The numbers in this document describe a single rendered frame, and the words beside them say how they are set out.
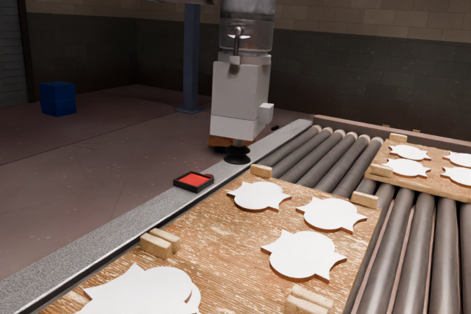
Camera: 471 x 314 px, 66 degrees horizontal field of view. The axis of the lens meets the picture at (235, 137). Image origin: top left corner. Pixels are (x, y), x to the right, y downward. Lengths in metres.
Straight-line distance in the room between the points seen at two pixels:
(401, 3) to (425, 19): 0.38
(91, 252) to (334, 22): 5.23
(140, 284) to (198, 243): 0.19
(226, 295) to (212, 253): 0.10
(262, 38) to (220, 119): 0.12
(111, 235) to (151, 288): 0.26
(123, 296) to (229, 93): 0.29
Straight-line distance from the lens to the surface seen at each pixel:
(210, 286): 0.60
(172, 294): 0.51
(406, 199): 1.04
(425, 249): 0.85
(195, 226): 0.74
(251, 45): 0.49
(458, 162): 1.34
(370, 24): 5.59
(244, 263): 0.65
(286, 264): 0.64
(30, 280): 0.70
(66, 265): 0.71
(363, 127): 1.57
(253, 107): 0.49
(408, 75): 5.56
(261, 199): 0.83
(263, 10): 0.50
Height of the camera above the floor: 1.32
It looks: 18 degrees down
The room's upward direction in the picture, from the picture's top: 4 degrees clockwise
